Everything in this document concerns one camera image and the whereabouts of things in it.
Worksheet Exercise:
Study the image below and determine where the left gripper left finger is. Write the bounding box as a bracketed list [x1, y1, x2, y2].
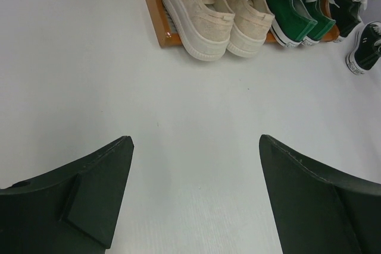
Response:
[1, 136, 134, 253]

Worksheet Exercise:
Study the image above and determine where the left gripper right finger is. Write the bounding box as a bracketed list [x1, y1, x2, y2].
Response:
[259, 134, 380, 253]

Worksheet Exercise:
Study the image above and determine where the black canvas sneaker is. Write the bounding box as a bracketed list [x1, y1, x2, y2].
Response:
[329, 0, 363, 43]
[345, 21, 380, 75]

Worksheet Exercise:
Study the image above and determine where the green sneaker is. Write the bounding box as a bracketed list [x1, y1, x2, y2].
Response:
[302, 0, 336, 46]
[266, 0, 317, 48]

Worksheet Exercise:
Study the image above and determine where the beige sneaker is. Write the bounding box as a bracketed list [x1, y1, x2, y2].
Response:
[162, 0, 235, 62]
[205, 0, 274, 58]

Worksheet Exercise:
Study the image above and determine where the orange wooden shoe shelf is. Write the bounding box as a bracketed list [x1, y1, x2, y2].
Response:
[145, 0, 339, 48]

